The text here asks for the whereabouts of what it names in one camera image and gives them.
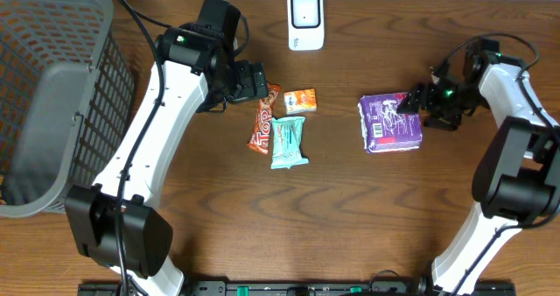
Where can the white barcode scanner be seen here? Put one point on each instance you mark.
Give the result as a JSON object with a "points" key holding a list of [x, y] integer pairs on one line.
{"points": [[306, 24]]}

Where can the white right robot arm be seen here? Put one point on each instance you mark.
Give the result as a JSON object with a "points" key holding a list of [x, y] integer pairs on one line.
{"points": [[516, 184]]}

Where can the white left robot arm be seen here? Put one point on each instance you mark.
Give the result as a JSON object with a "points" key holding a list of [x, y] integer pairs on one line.
{"points": [[115, 221]]}

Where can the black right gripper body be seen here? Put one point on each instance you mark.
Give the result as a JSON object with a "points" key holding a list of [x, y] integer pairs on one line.
{"points": [[428, 102]]}

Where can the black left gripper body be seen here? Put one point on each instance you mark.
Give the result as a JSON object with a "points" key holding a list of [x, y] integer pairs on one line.
{"points": [[252, 82]]}

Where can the dark grey plastic basket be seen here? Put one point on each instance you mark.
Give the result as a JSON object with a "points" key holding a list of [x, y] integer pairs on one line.
{"points": [[66, 99]]}

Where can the small orange snack packet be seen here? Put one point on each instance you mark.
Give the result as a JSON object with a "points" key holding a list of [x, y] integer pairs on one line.
{"points": [[300, 101]]}

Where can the black mounting rail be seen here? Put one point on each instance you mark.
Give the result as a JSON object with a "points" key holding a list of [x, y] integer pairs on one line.
{"points": [[379, 287]]}

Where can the teal snack packet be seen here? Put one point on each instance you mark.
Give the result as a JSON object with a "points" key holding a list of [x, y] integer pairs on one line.
{"points": [[287, 135]]}

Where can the orange Top chocolate bar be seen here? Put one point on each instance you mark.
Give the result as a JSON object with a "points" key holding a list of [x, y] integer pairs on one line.
{"points": [[260, 136]]}

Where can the purple red snack packet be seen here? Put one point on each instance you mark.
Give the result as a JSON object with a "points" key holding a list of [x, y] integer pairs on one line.
{"points": [[384, 129]]}

